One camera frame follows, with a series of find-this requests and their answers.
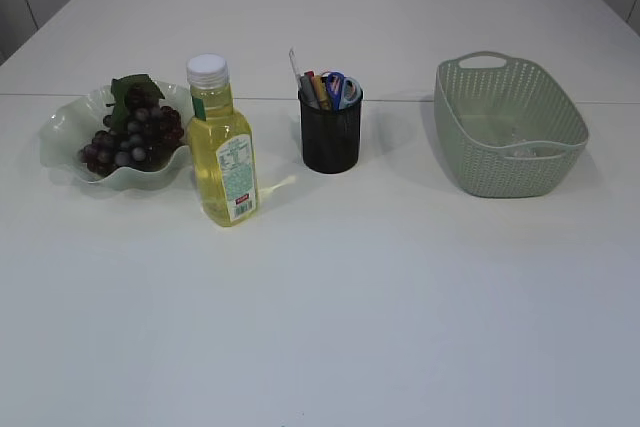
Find gold glitter marker pen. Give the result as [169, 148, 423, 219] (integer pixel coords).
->
[311, 76, 332, 111]

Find clear plastic sheet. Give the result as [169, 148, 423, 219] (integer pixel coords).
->
[492, 123, 563, 159]

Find purple artificial grape bunch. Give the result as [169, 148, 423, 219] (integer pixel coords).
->
[77, 74, 185, 178]

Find pale green wavy glass plate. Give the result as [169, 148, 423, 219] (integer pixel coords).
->
[38, 85, 192, 190]

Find silver glitter marker pen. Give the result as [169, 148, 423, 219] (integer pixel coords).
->
[300, 74, 320, 109]

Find yellow tea drink bottle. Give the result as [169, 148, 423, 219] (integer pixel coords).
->
[186, 53, 258, 227]

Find black mesh pen holder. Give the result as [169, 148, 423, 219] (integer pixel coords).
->
[298, 93, 363, 174]

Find green plastic woven basket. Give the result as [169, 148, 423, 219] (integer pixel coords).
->
[434, 52, 589, 199]

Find blue scissors with sheath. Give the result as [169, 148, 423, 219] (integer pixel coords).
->
[324, 72, 362, 111]

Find clear plastic ruler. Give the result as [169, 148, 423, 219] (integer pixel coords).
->
[288, 47, 303, 91]

